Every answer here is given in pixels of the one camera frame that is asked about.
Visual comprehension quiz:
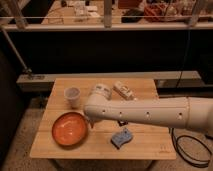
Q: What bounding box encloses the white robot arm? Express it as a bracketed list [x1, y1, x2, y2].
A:
[83, 84, 213, 137]

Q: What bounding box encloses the orange ceramic bowl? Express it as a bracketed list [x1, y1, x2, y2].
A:
[52, 112, 88, 146]

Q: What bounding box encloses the white tube bottle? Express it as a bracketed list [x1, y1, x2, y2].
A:
[113, 81, 136, 100]

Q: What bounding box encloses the white plastic cup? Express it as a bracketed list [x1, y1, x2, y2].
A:
[64, 87, 80, 108]

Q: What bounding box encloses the black and red box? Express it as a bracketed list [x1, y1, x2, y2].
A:
[117, 121, 128, 127]

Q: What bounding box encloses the blue sponge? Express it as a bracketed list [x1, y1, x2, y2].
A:
[111, 128, 133, 149]

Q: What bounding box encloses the wooden table board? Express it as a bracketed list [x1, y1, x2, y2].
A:
[30, 80, 176, 160]

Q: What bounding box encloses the diagonal metal pole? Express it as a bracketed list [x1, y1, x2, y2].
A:
[1, 27, 32, 77]

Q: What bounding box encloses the grey metal rail beam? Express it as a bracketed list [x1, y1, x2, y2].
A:
[16, 71, 204, 92]

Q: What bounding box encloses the black cable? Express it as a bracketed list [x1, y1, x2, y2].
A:
[170, 128, 213, 169]

